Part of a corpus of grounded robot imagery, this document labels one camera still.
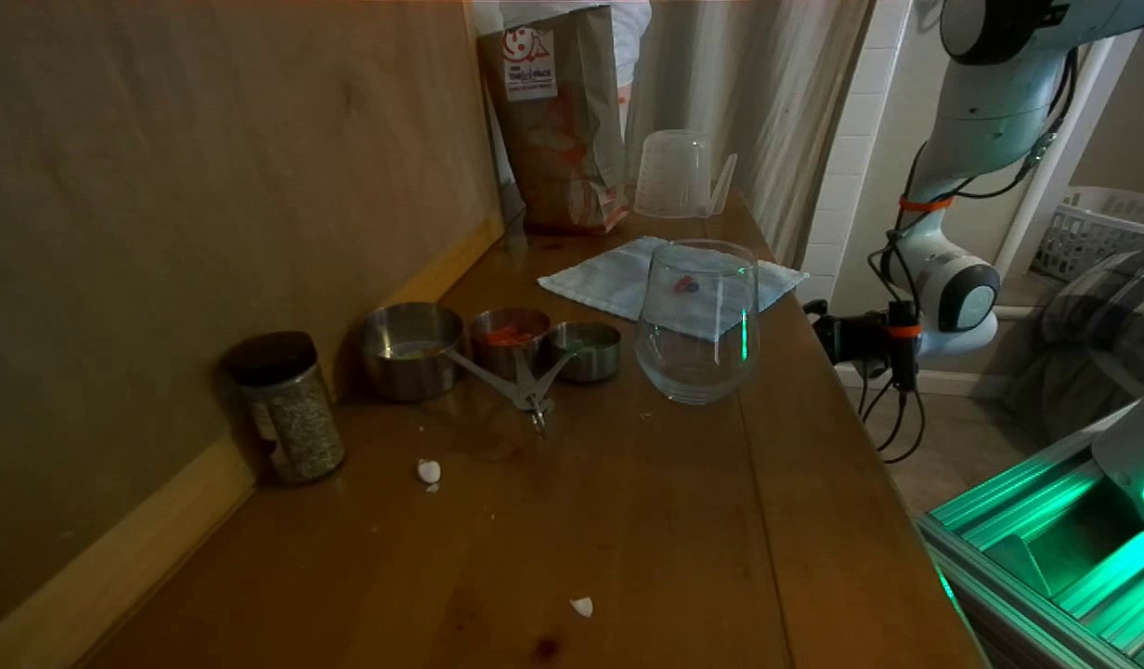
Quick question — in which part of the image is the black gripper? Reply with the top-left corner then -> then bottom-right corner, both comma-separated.
803,298 -> 898,373

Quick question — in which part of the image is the clear stemless glass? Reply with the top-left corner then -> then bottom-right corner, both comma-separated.
633,234 -> 766,407

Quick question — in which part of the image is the white wooden trim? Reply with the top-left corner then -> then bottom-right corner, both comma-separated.
975,28 -> 1144,324
800,0 -> 922,313

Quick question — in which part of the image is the clear plastic measuring jug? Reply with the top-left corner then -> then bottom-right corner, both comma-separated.
633,127 -> 743,228

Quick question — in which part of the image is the beige curtain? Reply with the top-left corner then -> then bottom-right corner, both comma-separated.
642,0 -> 878,269

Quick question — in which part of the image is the grey plaid blanket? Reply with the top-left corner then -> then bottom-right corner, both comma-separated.
995,234 -> 1144,439

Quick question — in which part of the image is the small steel measuring cup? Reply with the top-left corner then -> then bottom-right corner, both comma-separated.
537,318 -> 627,420

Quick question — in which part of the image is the white laundry basket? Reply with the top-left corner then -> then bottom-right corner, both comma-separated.
1028,183 -> 1144,288

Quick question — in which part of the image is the pine wooden dresser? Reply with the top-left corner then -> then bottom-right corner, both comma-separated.
81,199 -> 987,669

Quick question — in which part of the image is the medium steel measuring cup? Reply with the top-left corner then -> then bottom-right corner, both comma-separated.
467,306 -> 559,420

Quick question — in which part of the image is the brown paper bag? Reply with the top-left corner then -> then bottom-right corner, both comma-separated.
472,5 -> 637,236

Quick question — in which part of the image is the large steel measuring cup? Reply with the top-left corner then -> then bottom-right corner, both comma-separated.
357,299 -> 549,430

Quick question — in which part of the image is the light wooden backboard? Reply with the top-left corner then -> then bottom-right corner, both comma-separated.
0,0 -> 513,669

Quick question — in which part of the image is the aluminium robot stand frame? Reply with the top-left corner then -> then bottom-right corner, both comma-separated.
913,415 -> 1144,669

